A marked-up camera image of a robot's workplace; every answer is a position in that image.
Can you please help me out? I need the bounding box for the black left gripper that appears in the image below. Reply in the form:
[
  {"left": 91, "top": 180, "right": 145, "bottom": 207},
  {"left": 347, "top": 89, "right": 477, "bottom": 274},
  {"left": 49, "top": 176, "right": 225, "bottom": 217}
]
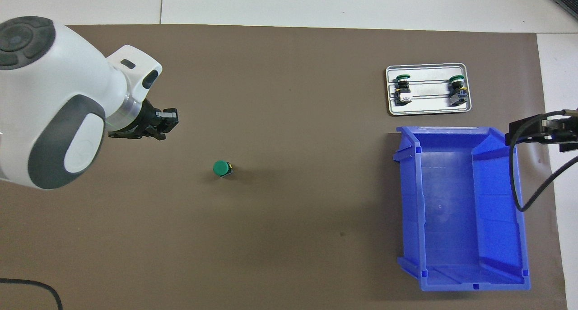
[{"left": 107, "top": 100, "right": 179, "bottom": 141}]

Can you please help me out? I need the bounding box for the brown table mat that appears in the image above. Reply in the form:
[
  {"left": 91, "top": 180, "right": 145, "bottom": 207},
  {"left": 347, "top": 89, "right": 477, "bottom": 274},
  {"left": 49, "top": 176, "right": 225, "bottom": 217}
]
[{"left": 0, "top": 24, "right": 567, "bottom": 310}]

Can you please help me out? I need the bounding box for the blue plastic storage bin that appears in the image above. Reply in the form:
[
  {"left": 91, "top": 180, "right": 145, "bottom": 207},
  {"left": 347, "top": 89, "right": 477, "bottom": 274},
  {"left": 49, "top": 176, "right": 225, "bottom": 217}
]
[{"left": 392, "top": 126, "right": 531, "bottom": 291}]

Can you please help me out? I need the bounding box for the grey metal tray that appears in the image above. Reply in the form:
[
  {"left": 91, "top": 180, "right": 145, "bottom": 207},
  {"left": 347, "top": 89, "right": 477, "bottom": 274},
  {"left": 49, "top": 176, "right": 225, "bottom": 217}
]
[{"left": 385, "top": 63, "right": 472, "bottom": 117}]

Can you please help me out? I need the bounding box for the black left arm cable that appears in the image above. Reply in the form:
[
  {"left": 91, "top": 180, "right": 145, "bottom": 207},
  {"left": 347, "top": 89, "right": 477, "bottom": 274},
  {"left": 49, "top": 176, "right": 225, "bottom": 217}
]
[{"left": 0, "top": 278, "right": 64, "bottom": 310}]

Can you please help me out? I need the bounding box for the green push button switch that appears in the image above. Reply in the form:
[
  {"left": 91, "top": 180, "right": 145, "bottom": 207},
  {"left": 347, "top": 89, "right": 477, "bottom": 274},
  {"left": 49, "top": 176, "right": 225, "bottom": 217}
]
[
  {"left": 393, "top": 74, "right": 413, "bottom": 106},
  {"left": 212, "top": 160, "right": 234, "bottom": 179},
  {"left": 448, "top": 75, "right": 468, "bottom": 107}
]

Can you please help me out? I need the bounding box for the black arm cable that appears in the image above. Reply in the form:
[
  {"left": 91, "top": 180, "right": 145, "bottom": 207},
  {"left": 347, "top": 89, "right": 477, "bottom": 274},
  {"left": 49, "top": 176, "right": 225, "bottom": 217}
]
[
  {"left": 0, "top": 278, "right": 64, "bottom": 310},
  {"left": 508, "top": 110, "right": 578, "bottom": 212}
]

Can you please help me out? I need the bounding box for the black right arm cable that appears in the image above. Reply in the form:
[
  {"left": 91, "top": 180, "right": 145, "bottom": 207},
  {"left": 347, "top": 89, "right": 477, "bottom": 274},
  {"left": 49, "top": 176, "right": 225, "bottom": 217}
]
[{"left": 508, "top": 110, "right": 578, "bottom": 212}]

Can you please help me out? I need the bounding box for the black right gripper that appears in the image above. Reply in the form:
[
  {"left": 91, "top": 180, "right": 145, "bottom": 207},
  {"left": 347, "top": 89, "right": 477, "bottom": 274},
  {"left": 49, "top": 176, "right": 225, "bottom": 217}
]
[{"left": 505, "top": 115, "right": 578, "bottom": 153}]

